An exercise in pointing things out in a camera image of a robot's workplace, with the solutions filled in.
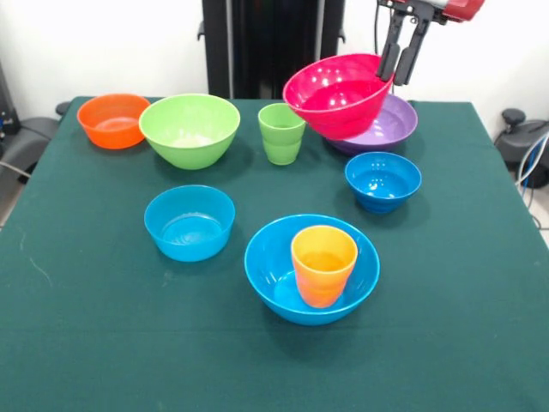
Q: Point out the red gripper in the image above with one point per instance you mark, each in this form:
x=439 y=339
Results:
x=463 y=8

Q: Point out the small pink bowl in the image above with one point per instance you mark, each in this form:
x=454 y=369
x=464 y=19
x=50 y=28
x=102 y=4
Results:
x=343 y=116

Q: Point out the orange cup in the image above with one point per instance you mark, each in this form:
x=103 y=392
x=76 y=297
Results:
x=323 y=279

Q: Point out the large light blue bowl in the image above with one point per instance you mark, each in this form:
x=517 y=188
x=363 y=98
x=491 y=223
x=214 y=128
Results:
x=266 y=266

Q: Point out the large purple bowl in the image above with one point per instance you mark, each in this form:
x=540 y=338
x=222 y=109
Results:
x=390 y=129

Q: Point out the small dark blue bowl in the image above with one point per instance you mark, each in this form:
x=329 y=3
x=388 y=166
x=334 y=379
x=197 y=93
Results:
x=381 y=197

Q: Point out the green cup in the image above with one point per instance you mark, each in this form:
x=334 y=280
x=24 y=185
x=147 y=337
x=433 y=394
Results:
x=279 y=146

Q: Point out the large green bowl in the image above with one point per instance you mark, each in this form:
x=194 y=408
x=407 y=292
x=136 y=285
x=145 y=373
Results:
x=188 y=150

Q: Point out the small light blue bowl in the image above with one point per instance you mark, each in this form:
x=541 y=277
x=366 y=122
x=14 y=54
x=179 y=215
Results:
x=188 y=244

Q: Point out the orange bowl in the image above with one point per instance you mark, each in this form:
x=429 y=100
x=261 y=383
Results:
x=113 y=133

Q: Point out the dark green table cloth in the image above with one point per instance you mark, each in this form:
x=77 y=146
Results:
x=274 y=365

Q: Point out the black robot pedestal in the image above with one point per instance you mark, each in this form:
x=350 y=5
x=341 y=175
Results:
x=274 y=43

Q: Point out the black pedestal leg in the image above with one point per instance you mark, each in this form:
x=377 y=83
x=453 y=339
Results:
x=514 y=141
x=34 y=133

